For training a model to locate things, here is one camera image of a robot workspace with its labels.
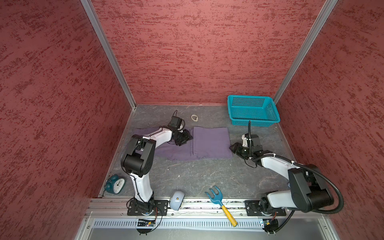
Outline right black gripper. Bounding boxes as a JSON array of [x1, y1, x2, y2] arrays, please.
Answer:
[[228, 142, 253, 159]]

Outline purple trousers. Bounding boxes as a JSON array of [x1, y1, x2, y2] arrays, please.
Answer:
[[131, 125, 234, 162]]

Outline teal plastic basket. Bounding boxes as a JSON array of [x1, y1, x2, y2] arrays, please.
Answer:
[[227, 95, 281, 127]]

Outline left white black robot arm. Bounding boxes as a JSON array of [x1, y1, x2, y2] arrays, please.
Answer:
[[121, 127, 193, 215]]

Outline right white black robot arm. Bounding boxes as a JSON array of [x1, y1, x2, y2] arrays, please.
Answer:
[[230, 143, 334, 214]]

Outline beige rubber band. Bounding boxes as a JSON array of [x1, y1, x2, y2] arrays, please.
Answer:
[[191, 114, 199, 122]]

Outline grey computer mouse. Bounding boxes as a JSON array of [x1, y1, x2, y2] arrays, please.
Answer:
[[169, 190, 185, 211]]

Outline teal alarm clock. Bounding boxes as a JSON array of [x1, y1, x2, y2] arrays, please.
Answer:
[[104, 175, 126, 195]]

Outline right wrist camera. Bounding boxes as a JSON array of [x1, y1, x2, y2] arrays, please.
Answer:
[[242, 134, 261, 148]]

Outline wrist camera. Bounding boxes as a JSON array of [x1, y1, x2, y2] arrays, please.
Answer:
[[242, 134, 261, 148], [167, 116, 185, 131]]

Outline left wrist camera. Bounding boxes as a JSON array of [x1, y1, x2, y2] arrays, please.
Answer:
[[167, 116, 185, 131]]

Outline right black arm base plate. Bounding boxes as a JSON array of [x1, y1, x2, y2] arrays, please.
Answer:
[[245, 199, 287, 217]]

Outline blue toy rake yellow handle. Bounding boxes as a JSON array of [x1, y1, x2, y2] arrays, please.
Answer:
[[205, 186, 238, 227]]

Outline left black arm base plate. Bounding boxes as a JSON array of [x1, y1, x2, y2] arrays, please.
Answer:
[[127, 199, 169, 216]]

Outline right black corrugated cable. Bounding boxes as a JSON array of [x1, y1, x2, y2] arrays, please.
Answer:
[[244, 120, 345, 233]]

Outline aluminium front rail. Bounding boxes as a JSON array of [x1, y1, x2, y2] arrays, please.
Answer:
[[85, 197, 329, 218]]

